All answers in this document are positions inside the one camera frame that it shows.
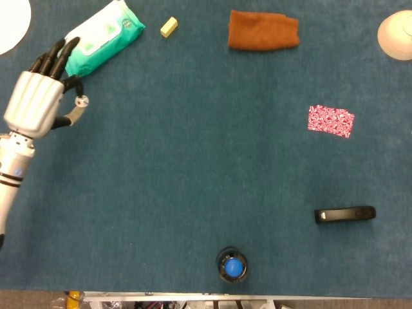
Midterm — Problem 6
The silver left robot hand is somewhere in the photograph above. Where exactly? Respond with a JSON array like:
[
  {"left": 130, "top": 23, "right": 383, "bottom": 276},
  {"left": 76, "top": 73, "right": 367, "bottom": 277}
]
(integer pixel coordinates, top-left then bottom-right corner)
[{"left": 3, "top": 36, "right": 88, "bottom": 140}]

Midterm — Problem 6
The brown folded cloth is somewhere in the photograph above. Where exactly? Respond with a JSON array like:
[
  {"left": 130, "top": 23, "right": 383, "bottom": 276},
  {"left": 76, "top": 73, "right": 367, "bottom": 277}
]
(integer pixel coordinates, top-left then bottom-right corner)
[{"left": 227, "top": 10, "right": 301, "bottom": 53}]

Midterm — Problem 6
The white round plate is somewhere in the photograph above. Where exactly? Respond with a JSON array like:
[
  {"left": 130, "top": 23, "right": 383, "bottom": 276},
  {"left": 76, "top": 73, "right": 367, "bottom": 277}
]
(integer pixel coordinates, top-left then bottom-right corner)
[{"left": 0, "top": 0, "right": 32, "bottom": 56}]

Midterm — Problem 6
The green wet wipes pack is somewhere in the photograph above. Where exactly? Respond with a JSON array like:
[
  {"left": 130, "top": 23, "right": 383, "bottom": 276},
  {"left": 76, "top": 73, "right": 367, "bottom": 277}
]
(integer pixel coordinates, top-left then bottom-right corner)
[{"left": 50, "top": 0, "right": 146, "bottom": 78}]

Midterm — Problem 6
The yellow eraser block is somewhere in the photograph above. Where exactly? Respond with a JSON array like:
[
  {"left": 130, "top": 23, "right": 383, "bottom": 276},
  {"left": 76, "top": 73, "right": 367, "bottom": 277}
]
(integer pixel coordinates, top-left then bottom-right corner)
[{"left": 160, "top": 16, "right": 178, "bottom": 39}]

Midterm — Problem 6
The yellow clamp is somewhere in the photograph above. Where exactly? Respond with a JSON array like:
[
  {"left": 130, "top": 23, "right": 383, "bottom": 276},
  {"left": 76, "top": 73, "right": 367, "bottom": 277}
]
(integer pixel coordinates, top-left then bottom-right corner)
[{"left": 66, "top": 290, "right": 81, "bottom": 309}]

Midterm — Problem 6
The blue cap bottle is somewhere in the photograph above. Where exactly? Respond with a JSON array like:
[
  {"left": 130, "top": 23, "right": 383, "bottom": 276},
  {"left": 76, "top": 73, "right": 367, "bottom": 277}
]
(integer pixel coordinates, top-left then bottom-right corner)
[{"left": 216, "top": 246, "right": 249, "bottom": 285}]

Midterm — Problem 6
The red white patterned packet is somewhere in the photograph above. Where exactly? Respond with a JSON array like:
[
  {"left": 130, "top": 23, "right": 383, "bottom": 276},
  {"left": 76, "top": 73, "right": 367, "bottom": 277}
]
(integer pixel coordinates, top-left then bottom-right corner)
[{"left": 307, "top": 105, "right": 355, "bottom": 139}]

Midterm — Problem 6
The black stapler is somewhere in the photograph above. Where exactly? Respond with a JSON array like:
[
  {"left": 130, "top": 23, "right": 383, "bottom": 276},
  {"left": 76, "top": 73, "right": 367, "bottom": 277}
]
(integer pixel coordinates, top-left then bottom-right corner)
[{"left": 314, "top": 205, "right": 377, "bottom": 225}]

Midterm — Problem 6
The beige bowl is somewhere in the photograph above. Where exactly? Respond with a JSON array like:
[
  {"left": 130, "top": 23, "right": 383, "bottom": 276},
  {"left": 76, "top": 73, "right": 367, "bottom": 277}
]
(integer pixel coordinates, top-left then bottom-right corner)
[{"left": 377, "top": 10, "right": 412, "bottom": 61}]

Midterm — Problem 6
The white metal frame rail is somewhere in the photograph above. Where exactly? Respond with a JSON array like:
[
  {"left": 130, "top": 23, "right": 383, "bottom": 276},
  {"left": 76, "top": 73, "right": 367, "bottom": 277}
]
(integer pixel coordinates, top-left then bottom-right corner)
[{"left": 82, "top": 291, "right": 371, "bottom": 303}]

